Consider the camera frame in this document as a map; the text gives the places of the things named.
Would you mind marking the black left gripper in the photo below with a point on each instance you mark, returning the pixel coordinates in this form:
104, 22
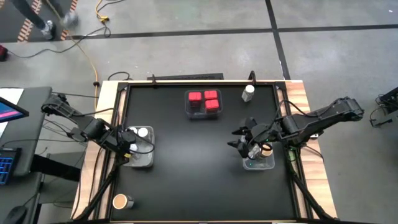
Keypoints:
113, 143

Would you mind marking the black flat bar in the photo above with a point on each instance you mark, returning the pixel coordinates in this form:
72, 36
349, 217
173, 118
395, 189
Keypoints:
186, 76

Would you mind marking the large clear plastic bin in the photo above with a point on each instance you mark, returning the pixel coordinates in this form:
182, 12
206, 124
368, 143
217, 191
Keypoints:
261, 165

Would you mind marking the red object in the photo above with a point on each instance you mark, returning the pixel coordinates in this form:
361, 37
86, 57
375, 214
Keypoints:
2, 53

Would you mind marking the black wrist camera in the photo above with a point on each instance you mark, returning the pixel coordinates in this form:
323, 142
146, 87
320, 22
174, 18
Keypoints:
129, 137
265, 132

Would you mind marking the dark mat orange stripes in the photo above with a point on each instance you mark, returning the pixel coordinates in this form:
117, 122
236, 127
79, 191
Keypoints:
7, 12

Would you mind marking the person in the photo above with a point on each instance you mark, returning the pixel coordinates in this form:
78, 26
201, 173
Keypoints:
28, 12

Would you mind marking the black keyboard blue backlight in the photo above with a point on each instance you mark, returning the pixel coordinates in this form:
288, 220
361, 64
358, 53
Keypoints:
7, 166

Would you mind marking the black clamp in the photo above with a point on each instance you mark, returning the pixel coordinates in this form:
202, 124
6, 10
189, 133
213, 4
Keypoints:
252, 77
153, 79

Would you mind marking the small translucent plastic bin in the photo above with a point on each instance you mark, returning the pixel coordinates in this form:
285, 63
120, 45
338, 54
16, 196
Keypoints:
202, 115

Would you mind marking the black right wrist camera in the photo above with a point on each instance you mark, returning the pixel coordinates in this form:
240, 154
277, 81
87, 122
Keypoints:
265, 132

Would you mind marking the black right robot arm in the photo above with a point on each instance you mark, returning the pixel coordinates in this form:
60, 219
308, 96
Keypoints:
326, 118

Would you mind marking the small monitor lit screen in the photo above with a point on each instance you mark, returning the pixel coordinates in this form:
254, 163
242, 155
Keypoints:
9, 112

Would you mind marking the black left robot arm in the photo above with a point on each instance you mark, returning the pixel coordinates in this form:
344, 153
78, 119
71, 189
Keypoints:
90, 127

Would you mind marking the black equipment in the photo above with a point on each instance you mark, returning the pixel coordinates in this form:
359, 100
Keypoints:
388, 102

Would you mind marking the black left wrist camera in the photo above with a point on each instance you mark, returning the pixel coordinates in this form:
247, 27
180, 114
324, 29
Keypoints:
129, 137

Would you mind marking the red-lid spice jar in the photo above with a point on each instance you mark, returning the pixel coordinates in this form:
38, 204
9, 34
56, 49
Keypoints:
212, 104
195, 96
211, 94

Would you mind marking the grey side desk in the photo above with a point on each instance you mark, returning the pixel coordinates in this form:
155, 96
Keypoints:
31, 130

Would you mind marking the white-lid glass spice jar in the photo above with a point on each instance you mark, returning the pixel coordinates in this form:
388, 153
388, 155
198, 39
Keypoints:
143, 132
133, 147
248, 93
133, 129

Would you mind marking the black table edge rail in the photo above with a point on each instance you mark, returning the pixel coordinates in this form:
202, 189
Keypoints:
174, 84

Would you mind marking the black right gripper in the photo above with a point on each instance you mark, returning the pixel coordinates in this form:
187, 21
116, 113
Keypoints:
250, 141

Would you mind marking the black computer mouse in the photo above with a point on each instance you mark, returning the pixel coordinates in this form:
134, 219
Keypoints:
15, 215

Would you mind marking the black frame strut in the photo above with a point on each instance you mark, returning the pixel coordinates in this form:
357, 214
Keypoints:
99, 189
308, 193

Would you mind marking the white plastic bin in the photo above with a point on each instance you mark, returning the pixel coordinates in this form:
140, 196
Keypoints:
146, 158

